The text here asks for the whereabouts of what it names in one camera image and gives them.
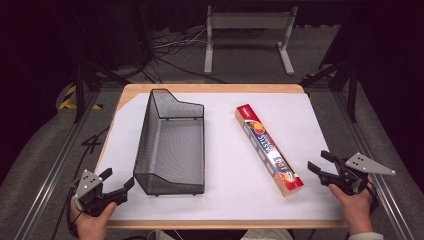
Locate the black tripod stand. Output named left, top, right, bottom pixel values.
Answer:
left=71, top=6, right=132, bottom=124
left=299, top=58, right=360, bottom=124

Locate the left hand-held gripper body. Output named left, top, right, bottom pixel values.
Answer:
left=73, top=168, right=130, bottom=217

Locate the black wire mesh basket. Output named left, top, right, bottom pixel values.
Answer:
left=132, top=88, right=206, bottom=197

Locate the aluminium floor rail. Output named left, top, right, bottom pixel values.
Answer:
left=332, top=90, right=416, bottom=240
left=13, top=90, right=103, bottom=240

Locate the person's right hand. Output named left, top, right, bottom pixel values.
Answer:
left=327, top=175, right=375, bottom=236

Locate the white metal stand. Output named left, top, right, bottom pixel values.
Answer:
left=203, top=4, right=299, bottom=76

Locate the bundle of floor cables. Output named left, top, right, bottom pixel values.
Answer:
left=131, top=26, right=229, bottom=85

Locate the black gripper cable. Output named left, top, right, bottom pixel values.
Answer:
left=65, top=185, right=80, bottom=239
left=365, top=181, right=380, bottom=214

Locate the yellow black striped tape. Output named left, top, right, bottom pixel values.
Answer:
left=58, top=84, right=103, bottom=111

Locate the long red printed wrap box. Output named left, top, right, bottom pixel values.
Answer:
left=234, top=103, right=305, bottom=199

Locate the person's left hand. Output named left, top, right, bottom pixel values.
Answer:
left=69, top=198, right=118, bottom=240

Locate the white paper sheet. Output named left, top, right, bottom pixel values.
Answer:
left=95, top=92, right=345, bottom=222

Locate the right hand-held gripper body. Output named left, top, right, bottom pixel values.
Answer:
left=318, top=152, right=397, bottom=197

